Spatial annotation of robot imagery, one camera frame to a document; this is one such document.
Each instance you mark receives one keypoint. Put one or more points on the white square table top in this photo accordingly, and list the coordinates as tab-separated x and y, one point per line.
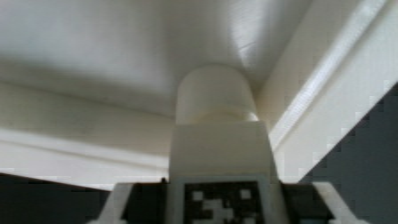
96	55

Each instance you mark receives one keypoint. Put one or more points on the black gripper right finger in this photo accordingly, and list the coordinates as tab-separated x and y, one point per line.
314	205

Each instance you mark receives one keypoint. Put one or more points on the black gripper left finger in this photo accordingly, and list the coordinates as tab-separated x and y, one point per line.
135	204

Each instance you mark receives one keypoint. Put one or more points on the white table leg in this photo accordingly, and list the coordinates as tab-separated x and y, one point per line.
224	187

